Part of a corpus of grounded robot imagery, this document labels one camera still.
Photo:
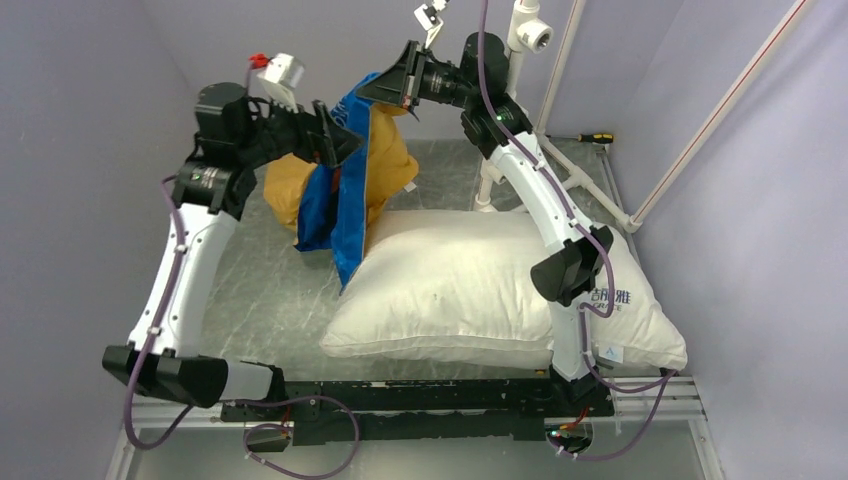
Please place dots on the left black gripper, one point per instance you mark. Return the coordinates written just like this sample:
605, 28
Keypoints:
320, 135

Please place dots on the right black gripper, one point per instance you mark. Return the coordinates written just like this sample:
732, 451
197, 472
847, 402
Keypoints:
401, 84

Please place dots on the yellow blue pillowcase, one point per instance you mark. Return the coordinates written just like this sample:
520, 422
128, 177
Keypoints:
333, 209

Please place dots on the white pillow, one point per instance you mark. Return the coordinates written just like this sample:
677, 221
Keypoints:
455, 286

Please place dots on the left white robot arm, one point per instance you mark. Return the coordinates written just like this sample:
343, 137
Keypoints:
237, 133

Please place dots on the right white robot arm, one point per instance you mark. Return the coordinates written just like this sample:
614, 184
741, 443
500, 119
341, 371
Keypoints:
498, 127

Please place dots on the screwdriver at back right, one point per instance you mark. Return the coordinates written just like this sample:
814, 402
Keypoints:
596, 138

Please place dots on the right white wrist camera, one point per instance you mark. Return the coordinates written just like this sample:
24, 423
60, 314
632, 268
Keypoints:
428, 16

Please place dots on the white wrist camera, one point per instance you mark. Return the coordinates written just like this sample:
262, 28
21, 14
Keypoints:
428, 16
279, 76

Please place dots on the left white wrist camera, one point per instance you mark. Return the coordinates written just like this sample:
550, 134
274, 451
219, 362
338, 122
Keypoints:
279, 76

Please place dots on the white PVC pipe frame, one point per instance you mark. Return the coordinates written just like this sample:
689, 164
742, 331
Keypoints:
664, 77

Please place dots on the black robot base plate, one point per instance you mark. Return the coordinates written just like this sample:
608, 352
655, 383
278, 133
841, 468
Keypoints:
522, 409

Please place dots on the aluminium rail frame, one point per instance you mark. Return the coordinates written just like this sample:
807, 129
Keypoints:
668, 397

